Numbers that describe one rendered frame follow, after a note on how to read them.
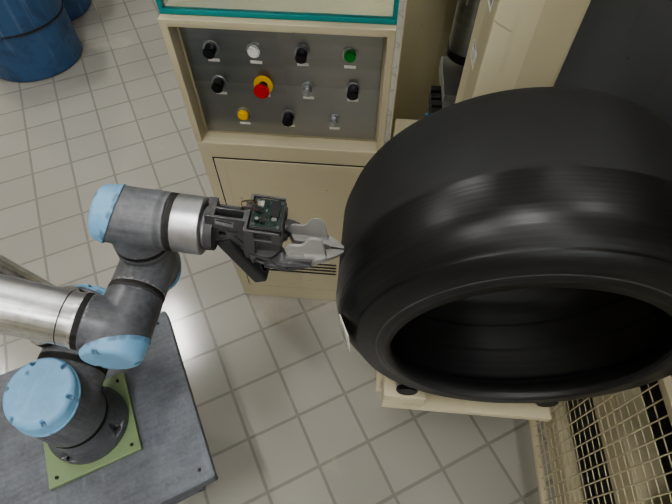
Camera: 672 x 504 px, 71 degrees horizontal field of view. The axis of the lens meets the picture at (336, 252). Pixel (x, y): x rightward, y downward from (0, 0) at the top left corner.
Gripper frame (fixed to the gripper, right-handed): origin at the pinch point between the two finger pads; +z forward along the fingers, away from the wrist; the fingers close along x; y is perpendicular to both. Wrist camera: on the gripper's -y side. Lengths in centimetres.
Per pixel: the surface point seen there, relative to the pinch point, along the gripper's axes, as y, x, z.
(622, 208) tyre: 25.8, -7.2, 28.9
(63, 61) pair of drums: -139, 215, -181
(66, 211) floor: -139, 99, -132
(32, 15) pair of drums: -107, 212, -186
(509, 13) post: 27.4, 27.0, 20.0
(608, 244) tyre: 23.4, -10.4, 28.0
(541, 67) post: 19.9, 27.1, 28.4
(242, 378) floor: -127, 21, -26
